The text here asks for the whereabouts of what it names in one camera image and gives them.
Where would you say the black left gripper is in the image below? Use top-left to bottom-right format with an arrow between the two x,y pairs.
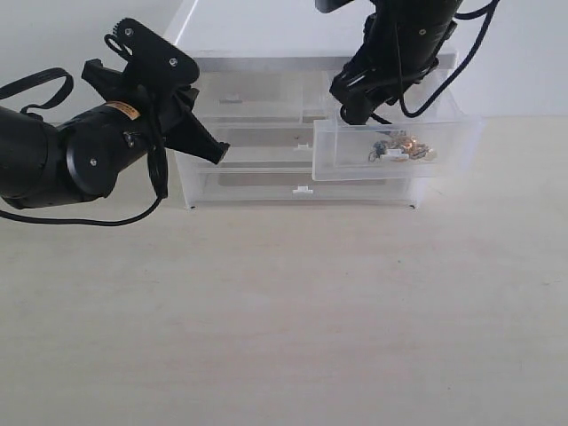
82,57 -> 230,164

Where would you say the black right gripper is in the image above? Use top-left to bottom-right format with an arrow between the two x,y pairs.
329,51 -> 439,125

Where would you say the keychain with black strap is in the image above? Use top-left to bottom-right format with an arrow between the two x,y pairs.
367,130 -> 438,162

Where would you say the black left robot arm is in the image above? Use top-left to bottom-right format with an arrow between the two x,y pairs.
1,57 -> 230,209

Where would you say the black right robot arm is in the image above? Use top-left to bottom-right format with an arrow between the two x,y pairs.
330,0 -> 462,125

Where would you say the clear plastic tray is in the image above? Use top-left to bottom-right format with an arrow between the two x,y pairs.
178,162 -> 423,208
210,125 -> 313,162

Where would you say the white plastic drawer cabinet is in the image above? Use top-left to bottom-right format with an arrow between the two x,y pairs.
163,0 -> 459,210

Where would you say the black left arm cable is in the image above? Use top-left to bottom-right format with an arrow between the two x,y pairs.
0,66 -> 170,227

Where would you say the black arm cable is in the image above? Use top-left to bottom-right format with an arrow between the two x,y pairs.
390,0 -> 498,119
0,66 -> 170,227

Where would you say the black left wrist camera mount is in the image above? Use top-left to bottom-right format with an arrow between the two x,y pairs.
104,18 -> 200,92

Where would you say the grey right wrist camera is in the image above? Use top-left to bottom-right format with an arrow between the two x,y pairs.
314,0 -> 352,13

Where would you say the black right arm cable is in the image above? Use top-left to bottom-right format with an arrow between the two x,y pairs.
390,0 -> 498,119

